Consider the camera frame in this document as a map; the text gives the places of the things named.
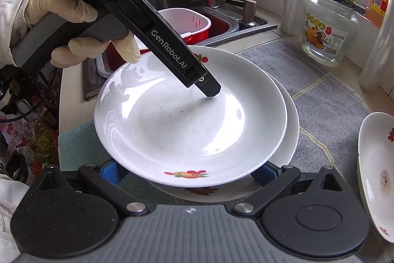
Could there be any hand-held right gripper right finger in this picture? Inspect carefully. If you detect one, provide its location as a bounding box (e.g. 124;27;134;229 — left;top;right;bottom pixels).
232;161;344;217

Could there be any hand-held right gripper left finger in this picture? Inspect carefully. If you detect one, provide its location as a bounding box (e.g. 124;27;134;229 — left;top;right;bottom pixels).
37;158;150;217

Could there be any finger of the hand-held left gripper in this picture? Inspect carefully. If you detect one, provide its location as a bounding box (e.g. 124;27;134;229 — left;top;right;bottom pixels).
193;73;222;99

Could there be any white floral plate brown stain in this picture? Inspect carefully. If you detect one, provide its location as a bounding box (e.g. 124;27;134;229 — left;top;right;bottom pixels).
357;111;394;243

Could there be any person's left forearm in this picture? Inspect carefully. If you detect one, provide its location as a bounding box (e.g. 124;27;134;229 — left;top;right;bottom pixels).
0;0;47;69

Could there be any person's left hand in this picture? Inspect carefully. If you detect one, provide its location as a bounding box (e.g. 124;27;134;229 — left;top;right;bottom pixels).
25;0;143;68

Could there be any red plastic basin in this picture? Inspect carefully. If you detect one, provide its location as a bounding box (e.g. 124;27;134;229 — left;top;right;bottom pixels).
105;15;241;72

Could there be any white colander basket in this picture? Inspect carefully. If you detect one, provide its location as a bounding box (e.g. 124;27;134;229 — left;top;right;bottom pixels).
158;8;213;43

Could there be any metal sink soap dispenser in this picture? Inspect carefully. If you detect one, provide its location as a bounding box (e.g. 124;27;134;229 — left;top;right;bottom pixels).
239;0;258;28

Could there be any steel sink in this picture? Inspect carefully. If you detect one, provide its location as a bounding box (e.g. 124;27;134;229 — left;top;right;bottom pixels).
82;0;279;102

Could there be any pile of plastic bags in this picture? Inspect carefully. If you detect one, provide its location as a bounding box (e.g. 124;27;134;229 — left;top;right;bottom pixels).
0;66;60;186

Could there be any grey teal checkered towel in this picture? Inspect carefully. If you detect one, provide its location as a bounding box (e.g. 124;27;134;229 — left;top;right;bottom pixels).
58;39;394;263

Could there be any person's white garment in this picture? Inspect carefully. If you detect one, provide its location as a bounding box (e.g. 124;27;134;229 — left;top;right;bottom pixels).
0;174;31;263

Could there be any glass jar green lid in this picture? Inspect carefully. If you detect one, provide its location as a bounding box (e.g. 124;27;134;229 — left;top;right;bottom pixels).
302;0;360;66

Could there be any tall plastic wrap roll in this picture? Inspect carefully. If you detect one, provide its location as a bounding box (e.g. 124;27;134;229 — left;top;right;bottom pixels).
359;13;394;94

